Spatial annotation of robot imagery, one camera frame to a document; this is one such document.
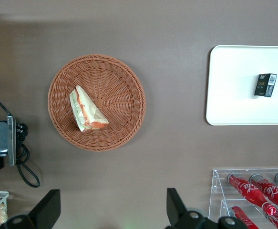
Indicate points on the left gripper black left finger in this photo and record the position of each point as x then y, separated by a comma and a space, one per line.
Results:
45, 210

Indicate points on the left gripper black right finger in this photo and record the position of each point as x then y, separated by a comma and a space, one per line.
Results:
177, 210

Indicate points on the triangle sandwich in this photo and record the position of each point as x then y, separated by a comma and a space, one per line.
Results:
86, 107

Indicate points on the cream rectangular serving tray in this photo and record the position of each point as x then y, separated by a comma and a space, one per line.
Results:
231, 95

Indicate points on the round brown wicker basket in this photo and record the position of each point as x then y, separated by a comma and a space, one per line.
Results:
119, 78

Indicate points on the clear acrylic bottle rack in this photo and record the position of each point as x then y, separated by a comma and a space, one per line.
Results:
216, 183

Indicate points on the small black box barcode label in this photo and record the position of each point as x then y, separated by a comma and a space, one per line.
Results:
261, 86

